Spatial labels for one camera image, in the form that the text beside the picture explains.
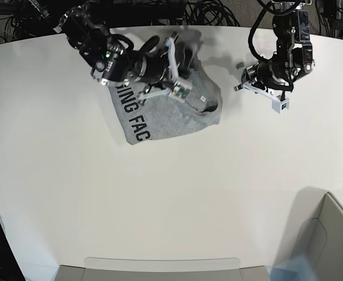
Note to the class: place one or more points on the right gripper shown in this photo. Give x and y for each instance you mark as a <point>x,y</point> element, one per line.
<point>164,68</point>

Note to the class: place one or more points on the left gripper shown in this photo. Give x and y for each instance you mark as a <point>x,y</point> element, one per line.
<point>260,79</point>

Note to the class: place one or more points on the grey T-shirt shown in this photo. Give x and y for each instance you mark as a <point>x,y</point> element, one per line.
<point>163,117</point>

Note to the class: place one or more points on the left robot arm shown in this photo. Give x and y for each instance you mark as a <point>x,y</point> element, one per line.
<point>293,57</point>

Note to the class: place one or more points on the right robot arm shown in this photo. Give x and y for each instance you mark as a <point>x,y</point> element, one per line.
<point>115,62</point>

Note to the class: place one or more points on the grey plastic bin right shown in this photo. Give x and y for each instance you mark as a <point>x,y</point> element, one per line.
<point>320,240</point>

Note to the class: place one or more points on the grey plastic bin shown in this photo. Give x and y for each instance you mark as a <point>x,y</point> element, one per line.
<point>129,269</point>
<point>320,240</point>

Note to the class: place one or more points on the blue cloth in corner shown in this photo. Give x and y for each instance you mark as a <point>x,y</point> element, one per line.
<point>294,269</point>

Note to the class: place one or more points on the grey plastic bin front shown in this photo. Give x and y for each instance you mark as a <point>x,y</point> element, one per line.
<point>129,269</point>

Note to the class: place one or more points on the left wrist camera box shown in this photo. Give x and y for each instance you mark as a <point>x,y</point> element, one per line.
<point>279,106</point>

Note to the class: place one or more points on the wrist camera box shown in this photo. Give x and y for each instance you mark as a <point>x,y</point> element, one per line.
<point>179,93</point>
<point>279,106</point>

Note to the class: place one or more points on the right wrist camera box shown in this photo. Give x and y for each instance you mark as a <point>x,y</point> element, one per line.
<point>179,93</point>

